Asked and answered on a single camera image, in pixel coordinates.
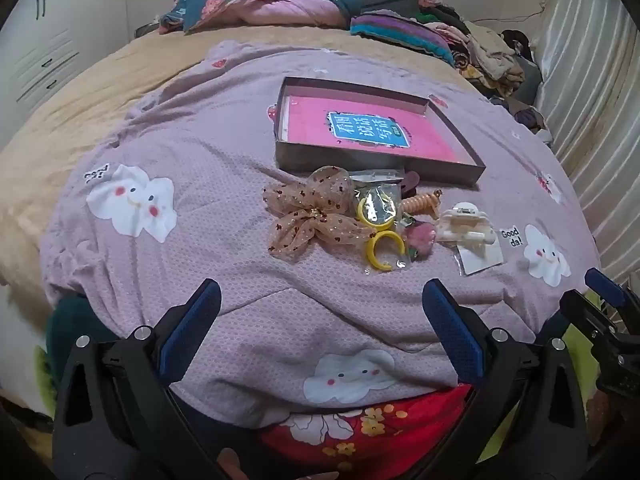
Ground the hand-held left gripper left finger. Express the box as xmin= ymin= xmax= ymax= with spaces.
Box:
xmin=52 ymin=277 xmax=236 ymax=480

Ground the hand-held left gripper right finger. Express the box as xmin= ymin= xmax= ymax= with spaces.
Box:
xmin=412 ymin=278 xmax=588 ymax=480

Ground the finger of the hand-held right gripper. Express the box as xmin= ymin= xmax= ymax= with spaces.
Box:
xmin=559 ymin=290 xmax=640 ymax=397
xmin=585 ymin=267 xmax=640 ymax=321

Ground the pink plush hair clip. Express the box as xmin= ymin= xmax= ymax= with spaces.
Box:
xmin=400 ymin=215 xmax=441 ymax=261

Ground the white claw hair clip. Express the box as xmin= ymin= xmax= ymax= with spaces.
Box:
xmin=436 ymin=201 xmax=495 ymax=250

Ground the orange spiral hair tie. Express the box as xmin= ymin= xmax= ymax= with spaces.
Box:
xmin=400 ymin=189 xmax=445 ymax=218

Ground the beige tulle bow hair clip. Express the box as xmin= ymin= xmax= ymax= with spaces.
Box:
xmin=262 ymin=164 xmax=376 ymax=263

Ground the grey cardboard box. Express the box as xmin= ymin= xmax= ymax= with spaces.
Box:
xmin=273 ymin=76 xmax=487 ymax=190

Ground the clear plastic jewelry bag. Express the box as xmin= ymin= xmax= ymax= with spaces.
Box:
xmin=349 ymin=169 xmax=405 ymax=226

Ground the white paper card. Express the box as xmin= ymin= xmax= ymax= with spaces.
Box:
xmin=452 ymin=240 xmax=505 ymax=277

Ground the purple cloud print blanket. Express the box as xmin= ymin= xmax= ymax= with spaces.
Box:
xmin=40 ymin=40 xmax=601 ymax=418

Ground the dark green cloth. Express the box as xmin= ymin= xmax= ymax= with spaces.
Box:
xmin=42 ymin=294 xmax=121 ymax=371

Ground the red floral cloth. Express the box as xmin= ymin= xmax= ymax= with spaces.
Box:
xmin=257 ymin=384 xmax=473 ymax=476

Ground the maroon hair clip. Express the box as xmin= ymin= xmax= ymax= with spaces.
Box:
xmin=401 ymin=170 xmax=422 ymax=200

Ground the cream striped curtain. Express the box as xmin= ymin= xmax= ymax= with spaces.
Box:
xmin=530 ymin=0 xmax=640 ymax=286

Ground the pink book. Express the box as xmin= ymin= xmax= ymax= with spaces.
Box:
xmin=277 ymin=94 xmax=473 ymax=165

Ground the tan bedsheet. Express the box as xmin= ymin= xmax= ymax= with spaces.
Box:
xmin=0 ymin=25 xmax=466 ymax=321

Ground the pile of clothes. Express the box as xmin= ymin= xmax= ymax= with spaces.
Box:
xmin=415 ymin=0 xmax=553 ymax=146

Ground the striped folded blanket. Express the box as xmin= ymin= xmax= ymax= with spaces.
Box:
xmin=350 ymin=10 xmax=456 ymax=66

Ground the white wardrobe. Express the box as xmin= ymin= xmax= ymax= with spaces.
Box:
xmin=0 ymin=0 xmax=136 ymax=116

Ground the blue pink floral quilt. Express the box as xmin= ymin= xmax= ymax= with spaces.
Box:
xmin=159 ymin=0 xmax=362 ymax=36

